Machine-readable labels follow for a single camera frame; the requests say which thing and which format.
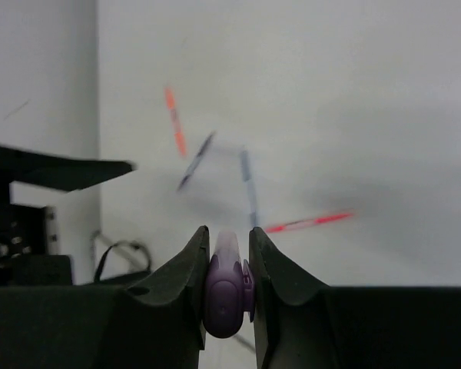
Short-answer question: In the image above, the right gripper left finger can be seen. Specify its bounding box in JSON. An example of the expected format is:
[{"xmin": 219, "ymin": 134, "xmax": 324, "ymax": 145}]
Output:
[{"xmin": 0, "ymin": 226, "xmax": 209, "ymax": 368}]

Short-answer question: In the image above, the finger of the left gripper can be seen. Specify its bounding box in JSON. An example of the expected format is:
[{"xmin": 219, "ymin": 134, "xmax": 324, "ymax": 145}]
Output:
[{"xmin": 0, "ymin": 145, "xmax": 136, "ymax": 192}]

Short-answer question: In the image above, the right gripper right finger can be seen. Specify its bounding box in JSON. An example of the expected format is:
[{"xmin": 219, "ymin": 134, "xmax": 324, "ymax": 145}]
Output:
[{"xmin": 249, "ymin": 228, "xmax": 461, "ymax": 368}]

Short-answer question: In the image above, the purple highlighter marker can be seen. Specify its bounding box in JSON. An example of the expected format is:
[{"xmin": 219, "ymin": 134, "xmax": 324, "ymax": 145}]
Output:
[{"xmin": 203, "ymin": 231, "xmax": 256, "ymax": 339}]

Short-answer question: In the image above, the red orange pen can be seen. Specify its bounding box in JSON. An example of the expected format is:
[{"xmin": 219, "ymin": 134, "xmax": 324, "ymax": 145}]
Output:
[{"xmin": 264, "ymin": 211, "xmax": 354, "ymax": 233}]

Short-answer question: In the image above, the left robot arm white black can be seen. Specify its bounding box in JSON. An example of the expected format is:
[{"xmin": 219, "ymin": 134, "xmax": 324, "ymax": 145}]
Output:
[{"xmin": 0, "ymin": 145, "xmax": 135, "ymax": 286}]

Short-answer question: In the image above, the blue white pen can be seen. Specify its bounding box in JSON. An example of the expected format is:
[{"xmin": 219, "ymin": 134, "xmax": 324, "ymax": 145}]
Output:
[{"xmin": 240, "ymin": 148, "xmax": 259, "ymax": 228}]

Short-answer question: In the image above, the orange pen left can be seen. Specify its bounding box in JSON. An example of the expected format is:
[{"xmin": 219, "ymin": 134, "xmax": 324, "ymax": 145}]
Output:
[{"xmin": 164, "ymin": 87, "xmax": 187, "ymax": 158}]

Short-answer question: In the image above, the dark blue clear pen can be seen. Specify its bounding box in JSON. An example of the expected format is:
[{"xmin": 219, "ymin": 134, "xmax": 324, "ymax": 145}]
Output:
[{"xmin": 177, "ymin": 131, "xmax": 216, "ymax": 191}]

